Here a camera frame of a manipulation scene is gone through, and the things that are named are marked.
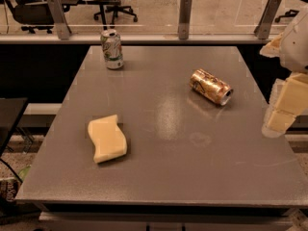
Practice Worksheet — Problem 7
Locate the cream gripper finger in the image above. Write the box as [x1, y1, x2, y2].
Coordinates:
[262, 73, 308, 138]
[260, 34, 282, 58]

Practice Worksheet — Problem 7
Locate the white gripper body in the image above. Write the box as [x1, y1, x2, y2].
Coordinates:
[279, 7, 308, 73]

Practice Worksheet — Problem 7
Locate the orange soda can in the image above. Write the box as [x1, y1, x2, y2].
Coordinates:
[190, 68, 233, 106]

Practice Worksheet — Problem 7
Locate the green white soda can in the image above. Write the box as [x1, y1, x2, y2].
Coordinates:
[101, 29, 124, 69]

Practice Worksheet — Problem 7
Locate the black office chair right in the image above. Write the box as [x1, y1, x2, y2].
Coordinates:
[274, 10, 299, 23]

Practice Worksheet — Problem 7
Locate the black office chair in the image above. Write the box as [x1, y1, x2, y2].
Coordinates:
[274, 10, 299, 23]
[86, 0, 145, 26]
[2, 0, 82, 34]

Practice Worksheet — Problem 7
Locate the black office chair centre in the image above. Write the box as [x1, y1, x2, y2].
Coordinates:
[86, 0, 145, 26]

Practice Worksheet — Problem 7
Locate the yellow wavy sponge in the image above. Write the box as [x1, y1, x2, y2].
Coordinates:
[88, 115, 127, 164]

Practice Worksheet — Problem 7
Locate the glass barrier panel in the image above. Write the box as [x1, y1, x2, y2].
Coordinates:
[0, 0, 299, 36]

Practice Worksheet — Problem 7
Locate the black office chair left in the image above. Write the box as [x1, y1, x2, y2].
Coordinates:
[2, 0, 82, 34]

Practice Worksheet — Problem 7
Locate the right metal railing bracket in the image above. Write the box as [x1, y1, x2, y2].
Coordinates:
[254, 0, 282, 39]

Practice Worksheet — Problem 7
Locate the metal railing bracket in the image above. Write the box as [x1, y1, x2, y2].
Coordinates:
[46, 0, 71, 40]
[178, 0, 193, 39]
[254, 0, 282, 39]

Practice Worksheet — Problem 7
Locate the middle metal railing bracket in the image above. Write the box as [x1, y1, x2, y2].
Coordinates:
[178, 0, 193, 39]

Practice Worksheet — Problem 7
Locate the left metal railing bracket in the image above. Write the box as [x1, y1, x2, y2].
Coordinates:
[46, 0, 71, 40]

